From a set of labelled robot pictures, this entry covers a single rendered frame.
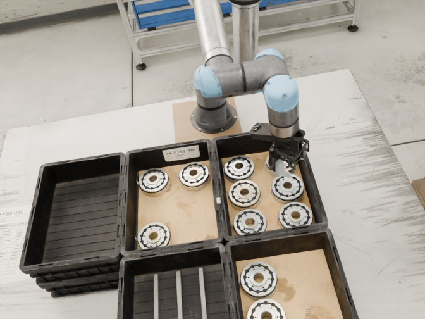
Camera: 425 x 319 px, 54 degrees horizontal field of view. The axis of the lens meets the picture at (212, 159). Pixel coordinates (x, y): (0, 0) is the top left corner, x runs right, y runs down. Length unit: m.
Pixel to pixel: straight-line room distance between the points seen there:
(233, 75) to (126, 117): 0.99
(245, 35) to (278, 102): 0.51
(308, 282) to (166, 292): 0.41
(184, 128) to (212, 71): 0.67
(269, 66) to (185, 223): 0.60
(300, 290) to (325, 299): 0.07
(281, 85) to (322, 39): 2.46
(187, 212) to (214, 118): 0.42
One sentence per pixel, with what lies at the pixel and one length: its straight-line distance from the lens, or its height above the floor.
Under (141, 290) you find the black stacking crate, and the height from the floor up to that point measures 0.83.
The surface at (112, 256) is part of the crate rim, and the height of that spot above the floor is 0.93.
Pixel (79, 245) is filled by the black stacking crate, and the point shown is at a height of 0.83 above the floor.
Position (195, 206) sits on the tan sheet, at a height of 0.83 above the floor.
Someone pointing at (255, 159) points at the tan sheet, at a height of 0.83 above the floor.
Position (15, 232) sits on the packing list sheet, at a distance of 1.75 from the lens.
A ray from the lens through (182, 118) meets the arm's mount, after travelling 1.71.
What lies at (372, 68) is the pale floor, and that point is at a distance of 3.18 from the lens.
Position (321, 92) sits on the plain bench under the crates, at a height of 0.70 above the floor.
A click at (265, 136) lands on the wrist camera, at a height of 1.16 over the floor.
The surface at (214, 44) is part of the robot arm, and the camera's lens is 1.08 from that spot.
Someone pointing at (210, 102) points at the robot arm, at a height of 0.92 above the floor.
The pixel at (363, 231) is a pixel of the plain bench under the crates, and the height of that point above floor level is 0.70.
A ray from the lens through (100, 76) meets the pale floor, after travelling 3.40.
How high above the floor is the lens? 1.99
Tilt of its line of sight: 51 degrees down
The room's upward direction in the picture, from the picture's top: 11 degrees counter-clockwise
